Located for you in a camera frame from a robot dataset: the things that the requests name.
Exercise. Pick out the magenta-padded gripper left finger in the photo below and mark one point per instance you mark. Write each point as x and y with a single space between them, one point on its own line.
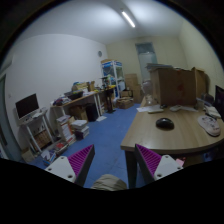
63 168

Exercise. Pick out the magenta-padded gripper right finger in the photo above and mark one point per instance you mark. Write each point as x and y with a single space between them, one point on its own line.
165 166

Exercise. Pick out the black computer mouse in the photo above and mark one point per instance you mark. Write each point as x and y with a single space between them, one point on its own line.
165 123

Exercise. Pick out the round white printed mouse pad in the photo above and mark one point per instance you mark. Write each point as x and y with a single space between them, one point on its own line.
209 125

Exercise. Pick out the stack of books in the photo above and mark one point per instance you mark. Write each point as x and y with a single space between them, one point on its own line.
80 129

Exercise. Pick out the white metal stand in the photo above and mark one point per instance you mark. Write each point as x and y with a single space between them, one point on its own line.
33 120

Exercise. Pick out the white remote control with display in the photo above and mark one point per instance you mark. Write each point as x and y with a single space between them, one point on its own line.
175 108

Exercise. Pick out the white paper sheet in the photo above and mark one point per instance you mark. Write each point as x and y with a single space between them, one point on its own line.
143 108

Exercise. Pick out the black waste bin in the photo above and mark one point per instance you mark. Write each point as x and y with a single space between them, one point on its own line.
92 112

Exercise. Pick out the long wooden side desk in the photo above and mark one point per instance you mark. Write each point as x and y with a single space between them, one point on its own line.
80 99

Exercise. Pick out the black-screen computer monitor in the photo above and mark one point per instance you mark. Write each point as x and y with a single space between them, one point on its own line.
26 106

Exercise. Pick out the white book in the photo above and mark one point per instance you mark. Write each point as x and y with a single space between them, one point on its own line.
213 112

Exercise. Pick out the large brown cardboard box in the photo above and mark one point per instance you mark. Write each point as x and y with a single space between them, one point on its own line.
173 87

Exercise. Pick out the clear glass jar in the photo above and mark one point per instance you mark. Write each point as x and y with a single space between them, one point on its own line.
147 88

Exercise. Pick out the black office chair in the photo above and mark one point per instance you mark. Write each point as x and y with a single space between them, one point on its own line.
220 101

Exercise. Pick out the glass-door display cabinet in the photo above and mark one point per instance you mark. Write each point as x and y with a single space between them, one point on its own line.
111 71

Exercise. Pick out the door with window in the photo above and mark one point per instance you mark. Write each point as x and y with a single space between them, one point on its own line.
146 60

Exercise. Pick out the ceiling tube light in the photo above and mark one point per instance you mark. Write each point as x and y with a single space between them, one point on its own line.
128 19

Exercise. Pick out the round wall clock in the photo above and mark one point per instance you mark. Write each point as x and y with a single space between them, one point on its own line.
100 54

